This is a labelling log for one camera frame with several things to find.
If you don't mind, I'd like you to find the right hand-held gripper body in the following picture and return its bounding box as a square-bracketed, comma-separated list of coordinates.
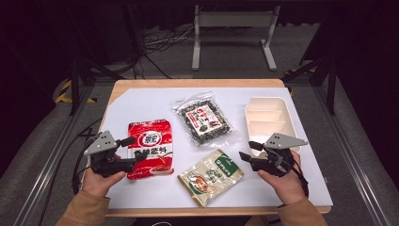
[249, 132, 310, 178]

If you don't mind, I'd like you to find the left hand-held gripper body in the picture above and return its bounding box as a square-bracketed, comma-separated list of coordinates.
[83, 130, 139, 179]

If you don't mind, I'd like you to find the red sauce packet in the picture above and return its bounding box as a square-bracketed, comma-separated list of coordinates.
[126, 119, 175, 181]

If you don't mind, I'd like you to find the cream divided plastic tray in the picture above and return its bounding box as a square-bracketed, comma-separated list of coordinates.
[244, 96, 302, 158]

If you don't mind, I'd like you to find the beige and green food packet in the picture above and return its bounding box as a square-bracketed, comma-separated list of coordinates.
[176, 148, 246, 209]

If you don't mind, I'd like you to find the person's right hand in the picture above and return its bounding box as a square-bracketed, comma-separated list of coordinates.
[257, 150, 307, 206]

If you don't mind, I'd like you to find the person's left hand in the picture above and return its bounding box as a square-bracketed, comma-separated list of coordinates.
[81, 167, 127, 199]

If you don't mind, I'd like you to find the white table mat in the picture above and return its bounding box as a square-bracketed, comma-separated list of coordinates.
[81, 87, 334, 210]

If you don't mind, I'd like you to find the clear packet of dark seeds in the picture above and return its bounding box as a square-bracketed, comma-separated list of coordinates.
[171, 90, 241, 149]

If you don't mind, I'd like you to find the yellow and black hazard tape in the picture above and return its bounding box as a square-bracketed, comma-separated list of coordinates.
[55, 79, 98, 105]

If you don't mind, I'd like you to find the black metal stand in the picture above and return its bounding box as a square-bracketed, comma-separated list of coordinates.
[281, 56, 339, 116]
[67, 56, 127, 116]

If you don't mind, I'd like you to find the white metal stand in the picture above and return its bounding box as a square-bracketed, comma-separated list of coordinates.
[190, 4, 282, 72]

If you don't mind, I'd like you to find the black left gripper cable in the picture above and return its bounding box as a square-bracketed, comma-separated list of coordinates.
[71, 117, 105, 196]

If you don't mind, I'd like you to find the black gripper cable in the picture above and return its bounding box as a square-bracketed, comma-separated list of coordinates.
[289, 150, 311, 200]
[71, 117, 105, 196]

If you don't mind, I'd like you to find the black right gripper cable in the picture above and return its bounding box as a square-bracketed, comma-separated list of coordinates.
[289, 150, 311, 200]

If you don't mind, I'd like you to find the aluminium rail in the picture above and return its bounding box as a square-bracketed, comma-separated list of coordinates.
[312, 84, 393, 226]
[11, 84, 96, 226]

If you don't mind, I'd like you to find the bundle of floor cables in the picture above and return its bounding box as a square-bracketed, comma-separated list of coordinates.
[133, 24, 197, 80]

